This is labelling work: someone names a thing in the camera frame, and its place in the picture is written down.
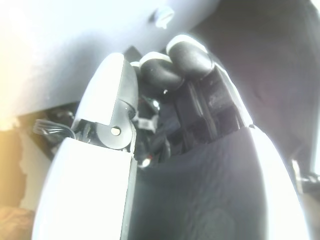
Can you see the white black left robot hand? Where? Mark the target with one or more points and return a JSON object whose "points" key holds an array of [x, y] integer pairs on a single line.
{"points": [[200, 195]]}

